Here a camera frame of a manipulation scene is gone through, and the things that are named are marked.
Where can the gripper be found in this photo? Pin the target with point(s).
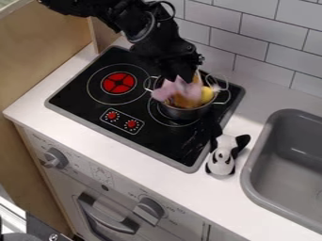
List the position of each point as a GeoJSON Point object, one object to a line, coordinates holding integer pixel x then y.
{"type": "Point", "coordinates": [178, 56]}

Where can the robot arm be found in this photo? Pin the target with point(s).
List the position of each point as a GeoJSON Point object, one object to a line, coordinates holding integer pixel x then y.
{"type": "Point", "coordinates": [126, 15]}

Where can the silver pot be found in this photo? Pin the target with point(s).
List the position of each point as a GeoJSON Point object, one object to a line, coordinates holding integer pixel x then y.
{"type": "Point", "coordinates": [186, 112]}

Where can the toy stove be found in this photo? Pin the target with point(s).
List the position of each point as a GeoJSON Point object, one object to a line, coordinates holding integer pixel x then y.
{"type": "Point", "coordinates": [138, 138]}

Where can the panda plush toy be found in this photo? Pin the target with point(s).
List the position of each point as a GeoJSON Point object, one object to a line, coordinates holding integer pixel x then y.
{"type": "Point", "coordinates": [223, 158]}

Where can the toy sink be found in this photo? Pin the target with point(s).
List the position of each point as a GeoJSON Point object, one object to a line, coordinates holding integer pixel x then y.
{"type": "Point", "coordinates": [289, 163]}

